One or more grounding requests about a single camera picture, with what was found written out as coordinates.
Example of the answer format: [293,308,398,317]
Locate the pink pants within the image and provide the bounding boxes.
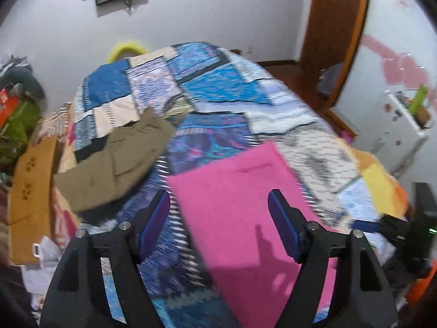
[168,141,317,327]

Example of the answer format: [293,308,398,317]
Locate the white small fridge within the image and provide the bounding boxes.
[352,91,427,174]

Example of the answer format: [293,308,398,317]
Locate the wooden lap desk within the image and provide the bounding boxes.
[7,136,58,265]

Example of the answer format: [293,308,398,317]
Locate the olive green pants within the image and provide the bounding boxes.
[54,107,176,213]

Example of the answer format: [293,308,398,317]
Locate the green thermos bottle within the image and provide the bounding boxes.
[408,84,428,116]

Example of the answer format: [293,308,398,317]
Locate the black garment under olive pants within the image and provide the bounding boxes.
[75,136,108,163]

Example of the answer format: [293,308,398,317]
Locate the green laundry basket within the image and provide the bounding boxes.
[1,98,41,168]

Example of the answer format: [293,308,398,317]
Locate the wooden wardrobe with sliding doors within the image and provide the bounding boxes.
[296,0,437,178]

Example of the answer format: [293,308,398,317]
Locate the blue patchwork quilt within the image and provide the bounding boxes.
[50,41,409,328]

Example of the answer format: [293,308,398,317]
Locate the orange box in basket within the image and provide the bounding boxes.
[0,88,19,128]

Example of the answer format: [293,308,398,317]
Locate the brown wooden door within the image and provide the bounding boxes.
[299,0,369,112]

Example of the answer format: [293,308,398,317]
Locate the grey pillow on basket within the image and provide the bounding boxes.
[1,67,45,101]

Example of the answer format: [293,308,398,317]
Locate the yellow hoop behind bed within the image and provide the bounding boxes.
[107,42,147,63]

